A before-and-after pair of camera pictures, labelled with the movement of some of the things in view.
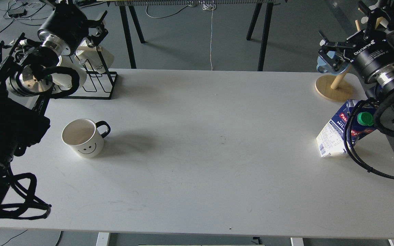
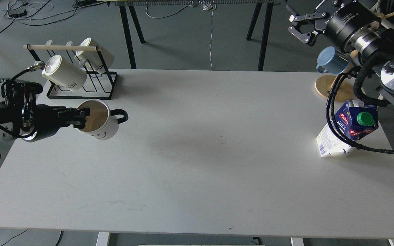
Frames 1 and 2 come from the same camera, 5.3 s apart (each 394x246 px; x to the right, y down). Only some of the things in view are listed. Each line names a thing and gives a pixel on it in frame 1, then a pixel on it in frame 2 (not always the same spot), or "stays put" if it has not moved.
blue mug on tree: (322, 67) stays put
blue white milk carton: (331, 141) stays put
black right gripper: (372, 52) → (355, 28)
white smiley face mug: (85, 140) → (102, 123)
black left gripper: (66, 27) → (47, 121)
